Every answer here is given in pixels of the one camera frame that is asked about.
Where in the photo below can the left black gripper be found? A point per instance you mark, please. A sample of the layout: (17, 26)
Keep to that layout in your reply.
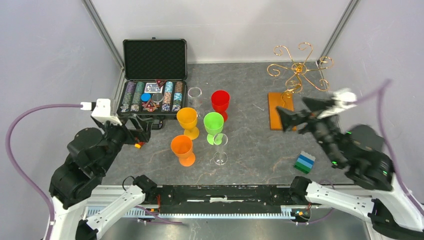
(142, 132)

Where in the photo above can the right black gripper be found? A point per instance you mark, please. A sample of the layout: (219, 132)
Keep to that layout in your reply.
(314, 106)

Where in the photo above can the orange wine glass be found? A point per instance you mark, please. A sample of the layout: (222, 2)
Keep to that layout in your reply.
(182, 147)

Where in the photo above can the yellow wine glass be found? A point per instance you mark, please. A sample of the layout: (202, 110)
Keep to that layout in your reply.
(187, 118)

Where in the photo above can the clear wine glass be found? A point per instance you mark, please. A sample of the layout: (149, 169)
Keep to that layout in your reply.
(195, 99)

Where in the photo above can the green wine glass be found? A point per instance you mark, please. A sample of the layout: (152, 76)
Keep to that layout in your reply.
(213, 123)

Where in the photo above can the red wine glass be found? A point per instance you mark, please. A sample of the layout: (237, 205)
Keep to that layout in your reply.
(220, 101)

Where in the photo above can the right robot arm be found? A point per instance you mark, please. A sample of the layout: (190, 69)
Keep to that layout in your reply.
(391, 212)

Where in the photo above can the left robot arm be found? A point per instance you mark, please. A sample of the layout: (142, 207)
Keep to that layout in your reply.
(91, 154)

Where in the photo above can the toy brick car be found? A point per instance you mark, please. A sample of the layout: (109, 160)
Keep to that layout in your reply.
(139, 145)

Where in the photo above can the blue poker chip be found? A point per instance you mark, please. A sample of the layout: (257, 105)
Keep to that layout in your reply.
(145, 97)

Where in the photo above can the blue green brick stack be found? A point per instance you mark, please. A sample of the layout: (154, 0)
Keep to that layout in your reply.
(304, 162)

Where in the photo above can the black poker chip case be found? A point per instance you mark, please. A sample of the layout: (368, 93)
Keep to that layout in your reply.
(158, 67)

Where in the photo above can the gold wire glass rack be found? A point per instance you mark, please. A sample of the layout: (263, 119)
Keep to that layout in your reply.
(294, 84)

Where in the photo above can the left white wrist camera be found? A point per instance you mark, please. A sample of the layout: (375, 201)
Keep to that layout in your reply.
(101, 111)

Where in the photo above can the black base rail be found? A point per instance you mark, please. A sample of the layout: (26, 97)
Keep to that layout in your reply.
(224, 202)

